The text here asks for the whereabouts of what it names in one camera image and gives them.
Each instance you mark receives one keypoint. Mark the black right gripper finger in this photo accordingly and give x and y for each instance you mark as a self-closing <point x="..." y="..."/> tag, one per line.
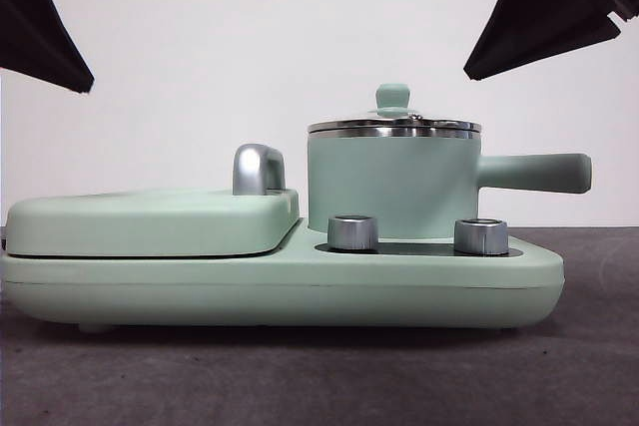
<point x="549" y="17"/>

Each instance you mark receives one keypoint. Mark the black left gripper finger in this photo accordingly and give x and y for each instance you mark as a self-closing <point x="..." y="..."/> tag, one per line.
<point x="35" y="32"/>

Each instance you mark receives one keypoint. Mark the glass lid with green knob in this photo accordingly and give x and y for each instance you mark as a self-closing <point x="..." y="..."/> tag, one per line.
<point x="393" y="97"/>

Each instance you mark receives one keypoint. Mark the mint green steamer pot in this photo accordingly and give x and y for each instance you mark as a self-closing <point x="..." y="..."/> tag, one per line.
<point x="389" y="181"/>

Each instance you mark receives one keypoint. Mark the silver control knob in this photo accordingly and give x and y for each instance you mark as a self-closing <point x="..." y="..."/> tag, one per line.
<point x="353" y="234"/>
<point x="481" y="236"/>

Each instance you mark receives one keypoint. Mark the mint green breakfast machine base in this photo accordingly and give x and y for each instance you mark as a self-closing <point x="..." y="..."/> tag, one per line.
<point x="150" y="291"/>

